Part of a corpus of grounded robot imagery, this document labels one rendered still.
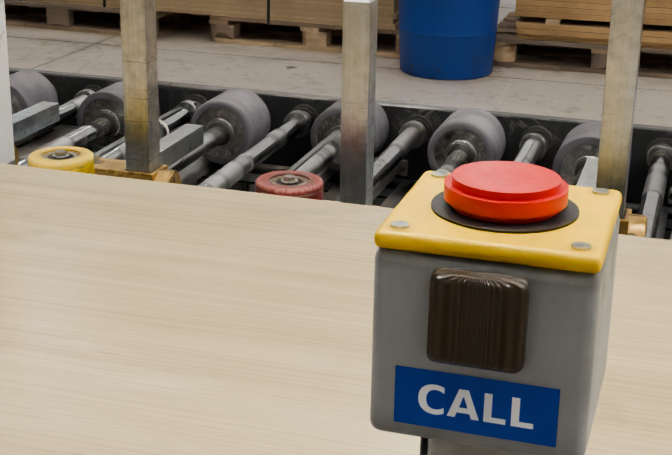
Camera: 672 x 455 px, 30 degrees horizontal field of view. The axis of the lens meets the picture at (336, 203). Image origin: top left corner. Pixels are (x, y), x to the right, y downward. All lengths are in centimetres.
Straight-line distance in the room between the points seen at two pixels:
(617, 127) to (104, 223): 60
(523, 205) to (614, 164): 113
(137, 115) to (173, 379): 72
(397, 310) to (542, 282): 5
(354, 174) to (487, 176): 118
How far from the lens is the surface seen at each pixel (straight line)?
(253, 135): 206
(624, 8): 148
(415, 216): 40
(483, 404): 40
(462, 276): 38
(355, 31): 155
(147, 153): 169
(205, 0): 685
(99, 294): 118
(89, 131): 206
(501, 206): 39
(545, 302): 38
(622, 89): 150
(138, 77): 167
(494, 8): 611
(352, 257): 125
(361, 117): 157
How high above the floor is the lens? 135
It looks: 19 degrees down
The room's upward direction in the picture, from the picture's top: 1 degrees clockwise
